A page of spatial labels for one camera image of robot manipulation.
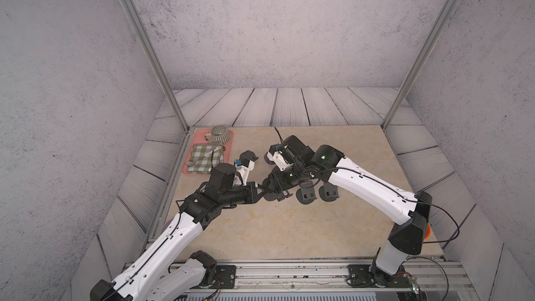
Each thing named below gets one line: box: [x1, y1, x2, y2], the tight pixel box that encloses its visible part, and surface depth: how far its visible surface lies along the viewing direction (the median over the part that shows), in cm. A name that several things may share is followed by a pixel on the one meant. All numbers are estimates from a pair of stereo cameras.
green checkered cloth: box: [187, 143, 224, 175], surface depth 110 cm
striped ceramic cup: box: [204, 125, 230, 145], surface depth 111 cm
